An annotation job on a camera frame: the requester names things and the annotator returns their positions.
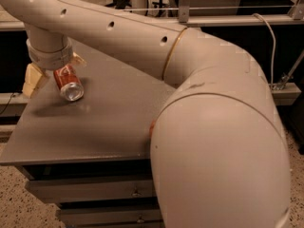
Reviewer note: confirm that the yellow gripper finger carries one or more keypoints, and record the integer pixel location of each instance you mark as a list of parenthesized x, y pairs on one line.
[(77, 60), (35, 79)]

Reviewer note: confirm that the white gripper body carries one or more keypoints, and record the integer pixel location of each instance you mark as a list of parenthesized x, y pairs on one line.
[(52, 60)]

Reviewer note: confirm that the red coke can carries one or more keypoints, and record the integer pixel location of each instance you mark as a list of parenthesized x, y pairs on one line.
[(69, 84)]

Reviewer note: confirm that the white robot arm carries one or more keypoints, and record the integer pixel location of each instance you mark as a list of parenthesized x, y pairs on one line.
[(218, 151)]

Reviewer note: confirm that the red apple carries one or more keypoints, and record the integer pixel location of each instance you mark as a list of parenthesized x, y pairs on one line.
[(151, 128)]

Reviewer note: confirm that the grey drawer cabinet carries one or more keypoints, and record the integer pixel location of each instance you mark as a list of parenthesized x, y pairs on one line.
[(104, 134)]

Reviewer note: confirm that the top grey drawer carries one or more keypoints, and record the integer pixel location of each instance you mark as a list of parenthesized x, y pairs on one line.
[(91, 189)]

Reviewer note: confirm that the grey drawer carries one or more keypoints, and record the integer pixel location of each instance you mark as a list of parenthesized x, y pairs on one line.
[(91, 189), (111, 215)]

